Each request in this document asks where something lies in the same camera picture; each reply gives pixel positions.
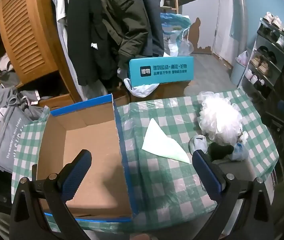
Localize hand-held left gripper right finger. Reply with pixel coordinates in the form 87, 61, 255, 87
191, 149, 277, 240

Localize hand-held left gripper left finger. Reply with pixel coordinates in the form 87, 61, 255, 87
10, 149, 92, 240

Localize blue-edged cardboard box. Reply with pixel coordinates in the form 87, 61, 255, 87
32, 94, 139, 224

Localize white blue striped sock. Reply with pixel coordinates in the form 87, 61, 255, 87
189, 134, 208, 153
231, 142, 250, 161

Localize black sock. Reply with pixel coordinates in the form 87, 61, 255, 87
207, 142, 234, 161

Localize green checkered tablecloth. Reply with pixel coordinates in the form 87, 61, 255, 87
11, 89, 280, 233

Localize pale green cloth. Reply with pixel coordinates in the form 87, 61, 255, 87
142, 118, 191, 164

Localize white mesh bath pouf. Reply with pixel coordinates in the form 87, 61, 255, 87
197, 91, 245, 145

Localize grey printed bag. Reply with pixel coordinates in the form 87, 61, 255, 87
0, 105, 34, 173

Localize group of shoes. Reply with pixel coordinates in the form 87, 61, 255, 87
244, 12, 284, 98

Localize pile of grey clothes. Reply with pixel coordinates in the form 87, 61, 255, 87
0, 85, 50, 173

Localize light blue waste bin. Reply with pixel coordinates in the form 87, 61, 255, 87
230, 59, 246, 87

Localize brown cardboard box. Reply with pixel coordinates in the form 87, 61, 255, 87
129, 79, 192, 103

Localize pink white plastic bag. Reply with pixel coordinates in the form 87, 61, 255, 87
235, 51, 250, 66

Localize grey shoe rack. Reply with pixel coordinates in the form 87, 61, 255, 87
238, 17, 284, 100

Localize teal shoe box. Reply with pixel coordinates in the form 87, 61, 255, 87
129, 56, 194, 87

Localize black hanging coat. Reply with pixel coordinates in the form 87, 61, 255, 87
67, 0, 109, 87

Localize wooden louvred cabinet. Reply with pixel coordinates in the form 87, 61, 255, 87
0, 0, 82, 103

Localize blue white plastic bag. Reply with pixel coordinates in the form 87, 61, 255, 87
160, 12, 194, 57

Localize dark navy hanging coat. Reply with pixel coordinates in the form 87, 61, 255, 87
127, 0, 165, 58

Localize white hanging shirt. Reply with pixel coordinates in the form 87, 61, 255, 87
45, 0, 82, 100

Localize olive green hanging jacket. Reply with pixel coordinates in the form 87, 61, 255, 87
98, 0, 149, 80

